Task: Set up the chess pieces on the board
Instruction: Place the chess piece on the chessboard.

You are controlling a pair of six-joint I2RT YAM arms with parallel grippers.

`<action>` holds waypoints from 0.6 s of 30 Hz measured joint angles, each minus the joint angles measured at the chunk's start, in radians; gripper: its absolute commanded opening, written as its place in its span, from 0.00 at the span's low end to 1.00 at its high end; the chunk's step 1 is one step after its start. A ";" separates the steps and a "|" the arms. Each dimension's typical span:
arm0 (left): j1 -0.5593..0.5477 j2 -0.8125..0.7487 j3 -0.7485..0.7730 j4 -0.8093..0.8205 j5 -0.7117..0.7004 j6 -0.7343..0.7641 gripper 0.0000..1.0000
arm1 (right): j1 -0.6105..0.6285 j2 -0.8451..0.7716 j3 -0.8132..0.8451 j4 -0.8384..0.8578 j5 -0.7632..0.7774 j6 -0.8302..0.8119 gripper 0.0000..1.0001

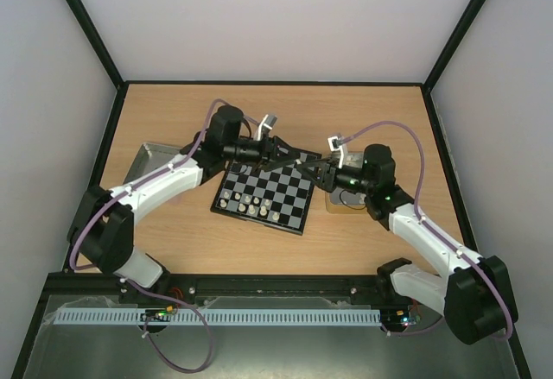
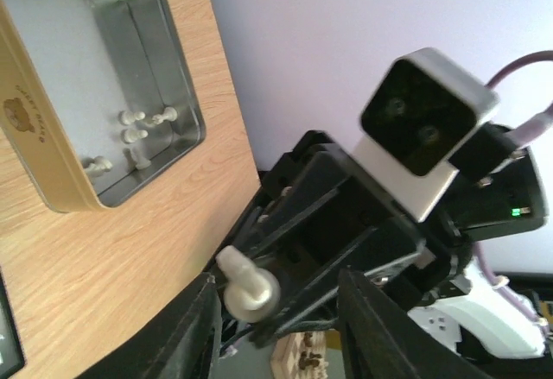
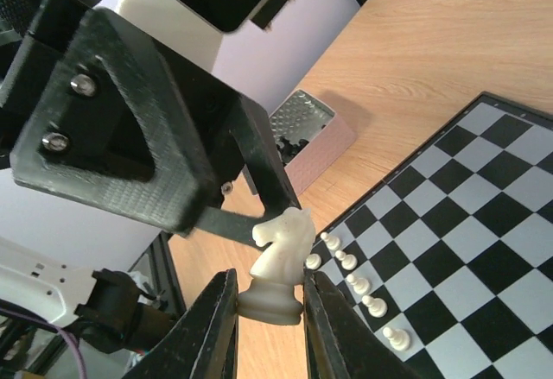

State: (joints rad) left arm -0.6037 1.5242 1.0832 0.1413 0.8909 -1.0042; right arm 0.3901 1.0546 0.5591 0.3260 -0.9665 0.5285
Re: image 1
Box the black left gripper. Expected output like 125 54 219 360
225 134 301 173

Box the gold tin of white pieces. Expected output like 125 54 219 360
325 152 366 214

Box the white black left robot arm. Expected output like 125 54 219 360
67 98 300 288

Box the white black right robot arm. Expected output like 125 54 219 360
297 144 518 344

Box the black white chess board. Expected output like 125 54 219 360
211 161 315 235

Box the silver tray of black pieces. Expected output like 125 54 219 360
123 142 181 186

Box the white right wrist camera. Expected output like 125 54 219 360
327 134 348 168

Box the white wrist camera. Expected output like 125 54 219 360
327 134 348 168
254 114 277 141

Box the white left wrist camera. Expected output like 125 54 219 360
254 114 277 141

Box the light blue cable duct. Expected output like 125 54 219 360
54 308 381 327

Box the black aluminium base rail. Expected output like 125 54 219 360
41 272 421 307

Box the black cage frame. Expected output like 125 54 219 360
8 0 532 379

